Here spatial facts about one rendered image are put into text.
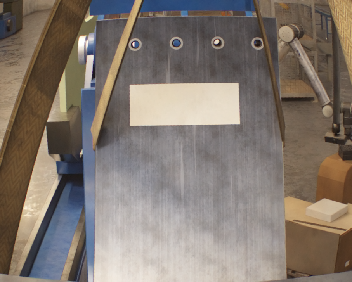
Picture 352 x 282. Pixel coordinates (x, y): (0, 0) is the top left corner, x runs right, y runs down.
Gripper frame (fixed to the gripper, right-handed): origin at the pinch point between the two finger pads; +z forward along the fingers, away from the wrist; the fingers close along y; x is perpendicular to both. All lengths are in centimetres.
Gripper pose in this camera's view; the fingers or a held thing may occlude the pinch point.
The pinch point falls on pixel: (346, 151)
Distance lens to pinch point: 574.7
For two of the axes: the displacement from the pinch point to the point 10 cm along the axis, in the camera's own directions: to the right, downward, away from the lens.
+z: 0.2, 9.6, 2.7
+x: 0.0, 2.7, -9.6
